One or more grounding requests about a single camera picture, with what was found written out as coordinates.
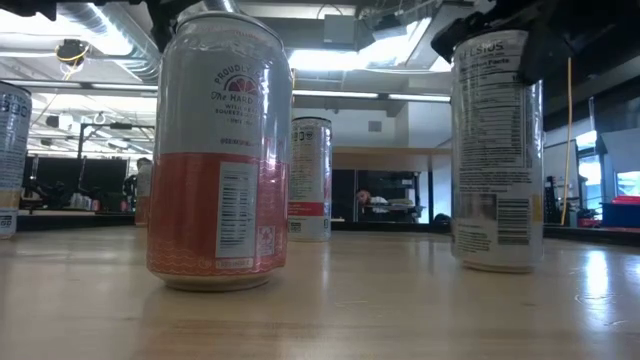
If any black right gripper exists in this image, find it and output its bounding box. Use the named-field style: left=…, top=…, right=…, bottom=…
left=430, top=0, right=576, bottom=86

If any white Celsius can black lid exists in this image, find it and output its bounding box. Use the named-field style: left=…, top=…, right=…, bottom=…
left=449, top=28, right=545, bottom=274
left=0, top=81, right=33, bottom=240
left=289, top=116, right=333, bottom=243

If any orange and silver seltzer can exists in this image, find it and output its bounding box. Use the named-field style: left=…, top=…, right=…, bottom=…
left=146, top=10, right=294, bottom=293

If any long ceiling light strip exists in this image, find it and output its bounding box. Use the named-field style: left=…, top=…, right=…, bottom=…
left=387, top=92, right=452, bottom=104
left=292, top=89, right=380, bottom=100

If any grey ceiling box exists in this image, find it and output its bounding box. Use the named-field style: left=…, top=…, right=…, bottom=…
left=323, top=13, right=357, bottom=45

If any person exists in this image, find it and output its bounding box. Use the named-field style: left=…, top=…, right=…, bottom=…
left=355, top=188, right=389, bottom=207

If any blue bin red lid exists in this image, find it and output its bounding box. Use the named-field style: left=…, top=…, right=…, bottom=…
left=602, top=195, right=640, bottom=229

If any black screen panel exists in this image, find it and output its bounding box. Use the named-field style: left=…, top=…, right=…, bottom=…
left=22, top=157, right=129, bottom=211

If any black round ceiling fixture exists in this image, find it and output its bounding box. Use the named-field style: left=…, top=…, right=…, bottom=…
left=54, top=38, right=90, bottom=66

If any silver ventilation duct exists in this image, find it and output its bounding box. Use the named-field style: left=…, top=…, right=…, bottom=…
left=57, top=0, right=166, bottom=84

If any black metal table frame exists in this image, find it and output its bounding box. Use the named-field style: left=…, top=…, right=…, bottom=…
left=17, top=213, right=640, bottom=247

